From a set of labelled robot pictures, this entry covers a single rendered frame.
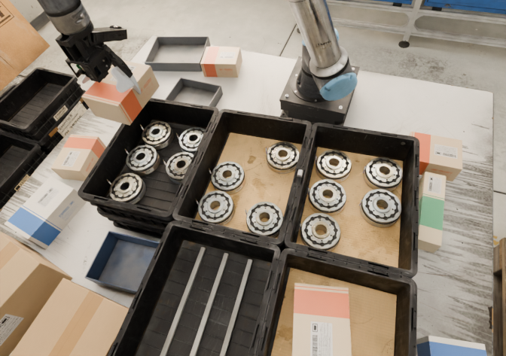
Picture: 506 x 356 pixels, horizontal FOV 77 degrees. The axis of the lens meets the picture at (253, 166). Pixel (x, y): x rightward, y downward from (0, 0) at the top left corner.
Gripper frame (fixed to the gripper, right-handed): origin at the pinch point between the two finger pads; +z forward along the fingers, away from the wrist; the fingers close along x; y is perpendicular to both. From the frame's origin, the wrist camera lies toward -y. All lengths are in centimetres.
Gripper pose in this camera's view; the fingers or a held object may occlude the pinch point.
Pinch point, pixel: (120, 86)
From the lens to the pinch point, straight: 98.4
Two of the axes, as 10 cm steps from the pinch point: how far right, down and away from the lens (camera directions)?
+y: -3.7, 8.0, -4.8
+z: 1.0, 5.5, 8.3
